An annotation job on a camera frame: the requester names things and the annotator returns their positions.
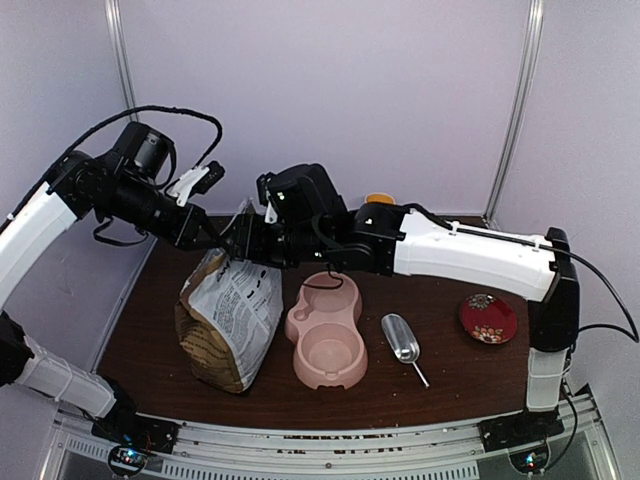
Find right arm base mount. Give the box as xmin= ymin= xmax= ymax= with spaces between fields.
xmin=478 ymin=411 xmax=565 ymax=476

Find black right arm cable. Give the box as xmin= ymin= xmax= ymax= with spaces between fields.
xmin=564 ymin=252 xmax=640 ymax=346

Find pink double pet bowl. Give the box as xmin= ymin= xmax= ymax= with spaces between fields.
xmin=284 ymin=272 xmax=368 ymax=389

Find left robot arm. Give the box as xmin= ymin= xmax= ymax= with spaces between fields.
xmin=1 ymin=122 xmax=224 ymax=444

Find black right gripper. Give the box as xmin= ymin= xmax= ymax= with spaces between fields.
xmin=220 ymin=211 xmax=331 ymax=268

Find right aluminium frame post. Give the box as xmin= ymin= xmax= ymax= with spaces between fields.
xmin=483 ymin=0 xmax=545 ymax=228

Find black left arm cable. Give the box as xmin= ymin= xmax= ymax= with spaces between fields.
xmin=64 ymin=105 xmax=224 ymax=171

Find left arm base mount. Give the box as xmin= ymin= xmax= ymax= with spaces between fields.
xmin=87 ymin=415 xmax=180 ymax=478

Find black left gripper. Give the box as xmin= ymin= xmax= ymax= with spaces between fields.
xmin=102 ymin=173 xmax=221 ymax=251

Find left aluminium frame post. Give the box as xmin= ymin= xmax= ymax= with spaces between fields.
xmin=104 ymin=0 xmax=137 ymax=109

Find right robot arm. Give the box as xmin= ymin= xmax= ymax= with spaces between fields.
xmin=222 ymin=203 xmax=580 ymax=442

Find brown pet food bag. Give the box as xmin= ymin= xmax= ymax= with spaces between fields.
xmin=174 ymin=198 xmax=285 ymax=395

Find silver metal scoop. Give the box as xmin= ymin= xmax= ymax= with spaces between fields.
xmin=381 ymin=313 xmax=430 ymax=389

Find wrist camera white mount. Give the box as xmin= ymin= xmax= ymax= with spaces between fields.
xmin=256 ymin=172 xmax=285 ymax=225
xmin=165 ymin=160 xmax=225 ymax=207

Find front aluminium rail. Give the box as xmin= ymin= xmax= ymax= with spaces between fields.
xmin=39 ymin=417 xmax=619 ymax=480

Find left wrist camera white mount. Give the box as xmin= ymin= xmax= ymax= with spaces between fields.
xmin=165 ymin=160 xmax=225 ymax=207

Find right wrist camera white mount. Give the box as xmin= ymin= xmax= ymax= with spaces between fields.
xmin=256 ymin=172 xmax=285 ymax=225

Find red floral saucer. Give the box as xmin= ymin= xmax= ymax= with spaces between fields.
xmin=458 ymin=293 xmax=518 ymax=345

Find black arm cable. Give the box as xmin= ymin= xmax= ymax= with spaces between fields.
xmin=64 ymin=105 xmax=224 ymax=171
xmin=564 ymin=252 xmax=640 ymax=346

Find floral ceramic mug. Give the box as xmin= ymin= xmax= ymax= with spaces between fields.
xmin=365 ymin=192 xmax=395 ymax=205

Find aluminium frame post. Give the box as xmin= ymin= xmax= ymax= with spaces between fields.
xmin=483 ymin=0 xmax=545 ymax=228
xmin=104 ymin=0 xmax=137 ymax=109

